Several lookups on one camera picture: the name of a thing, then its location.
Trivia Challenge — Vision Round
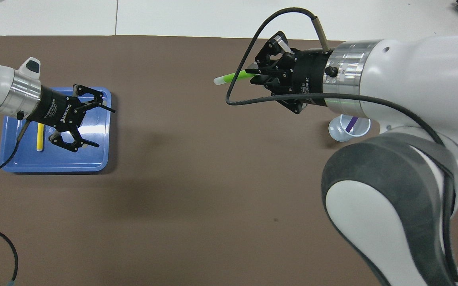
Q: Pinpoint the green pen white cap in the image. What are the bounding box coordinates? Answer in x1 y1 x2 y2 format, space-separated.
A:
213 70 260 85

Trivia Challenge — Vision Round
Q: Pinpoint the clear plastic cup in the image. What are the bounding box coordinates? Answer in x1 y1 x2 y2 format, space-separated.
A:
328 114 371 142

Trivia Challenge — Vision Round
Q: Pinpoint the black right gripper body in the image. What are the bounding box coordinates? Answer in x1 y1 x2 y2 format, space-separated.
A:
293 48 333 107

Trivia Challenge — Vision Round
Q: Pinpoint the yellow pen white cap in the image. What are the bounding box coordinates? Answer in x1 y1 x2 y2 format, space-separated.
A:
36 122 45 152

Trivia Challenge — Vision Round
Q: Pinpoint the blue plastic tray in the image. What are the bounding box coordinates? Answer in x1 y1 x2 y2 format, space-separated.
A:
0 87 112 174

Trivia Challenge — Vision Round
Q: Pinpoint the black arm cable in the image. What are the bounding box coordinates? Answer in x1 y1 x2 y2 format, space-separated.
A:
0 111 31 286
226 8 458 283

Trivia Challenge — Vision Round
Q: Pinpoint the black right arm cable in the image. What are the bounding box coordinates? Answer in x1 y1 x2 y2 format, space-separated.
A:
226 8 458 283

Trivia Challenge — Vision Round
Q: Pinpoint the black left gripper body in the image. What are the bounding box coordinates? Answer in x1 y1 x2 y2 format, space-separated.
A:
26 85 86 131

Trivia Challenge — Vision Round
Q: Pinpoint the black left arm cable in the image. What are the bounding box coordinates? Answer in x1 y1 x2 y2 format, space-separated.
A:
0 111 31 286

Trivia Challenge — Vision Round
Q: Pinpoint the brown table mat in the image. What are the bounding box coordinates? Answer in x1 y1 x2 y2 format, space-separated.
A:
0 35 458 286

